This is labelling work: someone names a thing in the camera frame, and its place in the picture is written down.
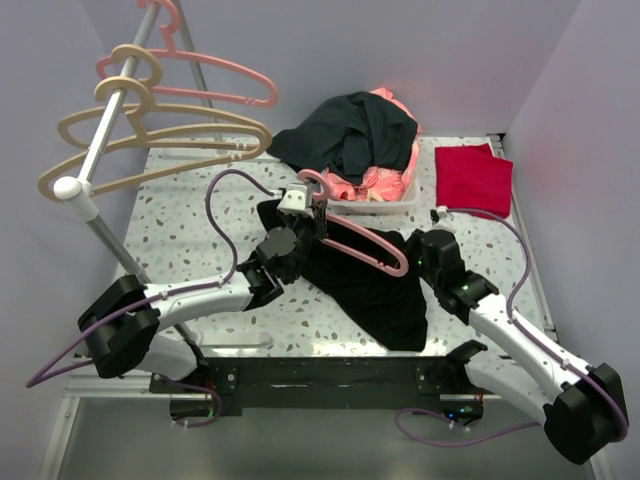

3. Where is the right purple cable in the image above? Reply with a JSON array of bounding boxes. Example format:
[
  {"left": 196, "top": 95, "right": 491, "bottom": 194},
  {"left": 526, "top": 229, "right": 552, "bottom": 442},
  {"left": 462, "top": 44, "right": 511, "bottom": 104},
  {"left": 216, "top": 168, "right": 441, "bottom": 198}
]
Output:
[{"left": 394, "top": 207, "right": 629, "bottom": 447}]

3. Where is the pink hanger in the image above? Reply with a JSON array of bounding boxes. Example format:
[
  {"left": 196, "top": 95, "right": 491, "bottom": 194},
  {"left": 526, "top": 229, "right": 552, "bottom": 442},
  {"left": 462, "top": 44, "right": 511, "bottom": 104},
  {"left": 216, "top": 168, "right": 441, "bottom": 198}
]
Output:
[
  {"left": 95, "top": 44, "right": 279, "bottom": 108},
  {"left": 296, "top": 169, "right": 409, "bottom": 278}
]

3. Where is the top pink hanger hook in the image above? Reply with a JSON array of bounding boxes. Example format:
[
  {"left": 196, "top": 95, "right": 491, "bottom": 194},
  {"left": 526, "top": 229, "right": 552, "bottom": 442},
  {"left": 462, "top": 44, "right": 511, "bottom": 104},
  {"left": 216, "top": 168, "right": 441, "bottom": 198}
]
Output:
[{"left": 134, "top": 0, "right": 181, "bottom": 51}]

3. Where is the red folded cloth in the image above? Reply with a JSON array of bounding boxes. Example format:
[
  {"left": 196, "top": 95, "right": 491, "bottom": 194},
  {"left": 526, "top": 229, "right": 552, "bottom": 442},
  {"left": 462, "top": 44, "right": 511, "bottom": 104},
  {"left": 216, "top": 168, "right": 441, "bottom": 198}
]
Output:
[{"left": 434, "top": 143, "right": 514, "bottom": 218}]

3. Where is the pink garment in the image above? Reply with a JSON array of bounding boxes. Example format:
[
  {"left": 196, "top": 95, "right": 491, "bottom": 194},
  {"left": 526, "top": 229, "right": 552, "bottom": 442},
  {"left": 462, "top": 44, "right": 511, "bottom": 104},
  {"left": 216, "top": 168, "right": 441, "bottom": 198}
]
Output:
[{"left": 310, "top": 88, "right": 421, "bottom": 202}]

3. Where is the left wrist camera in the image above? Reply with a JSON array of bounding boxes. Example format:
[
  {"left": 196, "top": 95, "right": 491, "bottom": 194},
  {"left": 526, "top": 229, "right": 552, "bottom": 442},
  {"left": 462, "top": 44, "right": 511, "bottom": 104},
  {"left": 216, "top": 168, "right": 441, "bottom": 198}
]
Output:
[{"left": 277, "top": 182, "right": 316, "bottom": 218}]

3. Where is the white plastic basket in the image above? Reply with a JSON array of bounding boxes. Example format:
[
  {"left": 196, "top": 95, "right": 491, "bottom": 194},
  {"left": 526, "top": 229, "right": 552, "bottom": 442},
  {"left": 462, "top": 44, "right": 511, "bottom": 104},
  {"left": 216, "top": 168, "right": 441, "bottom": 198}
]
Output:
[{"left": 322, "top": 167, "right": 420, "bottom": 215}]

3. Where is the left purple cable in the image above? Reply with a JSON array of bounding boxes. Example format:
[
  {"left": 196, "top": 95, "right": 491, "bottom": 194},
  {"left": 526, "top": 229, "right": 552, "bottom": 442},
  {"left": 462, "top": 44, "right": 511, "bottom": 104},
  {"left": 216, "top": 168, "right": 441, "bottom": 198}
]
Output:
[{"left": 25, "top": 168, "right": 289, "bottom": 389}]

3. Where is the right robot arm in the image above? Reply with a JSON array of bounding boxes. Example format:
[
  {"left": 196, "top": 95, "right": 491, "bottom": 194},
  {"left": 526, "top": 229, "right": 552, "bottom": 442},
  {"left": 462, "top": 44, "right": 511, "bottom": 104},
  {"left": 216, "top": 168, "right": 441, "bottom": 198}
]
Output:
[{"left": 405, "top": 229, "right": 629, "bottom": 465}]

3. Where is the lower beige hanger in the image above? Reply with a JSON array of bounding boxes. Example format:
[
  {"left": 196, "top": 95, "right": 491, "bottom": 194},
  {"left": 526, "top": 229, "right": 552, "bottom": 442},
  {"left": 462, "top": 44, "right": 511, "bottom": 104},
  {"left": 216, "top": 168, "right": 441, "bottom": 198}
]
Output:
[{"left": 37, "top": 75, "right": 261, "bottom": 201}]

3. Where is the dark teal garment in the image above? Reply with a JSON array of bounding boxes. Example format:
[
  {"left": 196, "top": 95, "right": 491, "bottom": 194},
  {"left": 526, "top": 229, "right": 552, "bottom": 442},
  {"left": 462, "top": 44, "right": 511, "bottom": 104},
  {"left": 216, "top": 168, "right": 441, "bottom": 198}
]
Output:
[{"left": 267, "top": 91, "right": 418, "bottom": 185}]

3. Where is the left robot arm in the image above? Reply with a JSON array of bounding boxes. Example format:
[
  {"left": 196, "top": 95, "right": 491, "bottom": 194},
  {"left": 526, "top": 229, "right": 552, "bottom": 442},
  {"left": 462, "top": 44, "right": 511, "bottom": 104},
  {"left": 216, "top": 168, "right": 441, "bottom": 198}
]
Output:
[{"left": 78, "top": 199, "right": 327, "bottom": 392}]

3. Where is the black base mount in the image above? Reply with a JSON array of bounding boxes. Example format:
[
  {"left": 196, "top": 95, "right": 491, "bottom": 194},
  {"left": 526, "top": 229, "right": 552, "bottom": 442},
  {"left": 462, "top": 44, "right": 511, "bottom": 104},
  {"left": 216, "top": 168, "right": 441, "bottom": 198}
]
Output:
[{"left": 148, "top": 355, "right": 504, "bottom": 421}]

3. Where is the purple cable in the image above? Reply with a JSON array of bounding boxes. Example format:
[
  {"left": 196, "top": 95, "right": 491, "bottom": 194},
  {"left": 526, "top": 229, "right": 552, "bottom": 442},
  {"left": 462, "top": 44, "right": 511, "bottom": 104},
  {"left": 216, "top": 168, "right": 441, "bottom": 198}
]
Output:
[
  {"left": 394, "top": 207, "right": 629, "bottom": 447},
  {"left": 25, "top": 168, "right": 289, "bottom": 389}
]

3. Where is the metal clothes rack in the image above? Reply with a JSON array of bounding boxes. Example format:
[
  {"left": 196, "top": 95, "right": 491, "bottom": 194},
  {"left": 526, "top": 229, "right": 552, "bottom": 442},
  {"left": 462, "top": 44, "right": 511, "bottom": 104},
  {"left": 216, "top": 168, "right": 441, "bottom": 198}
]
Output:
[{"left": 52, "top": 0, "right": 274, "bottom": 349}]

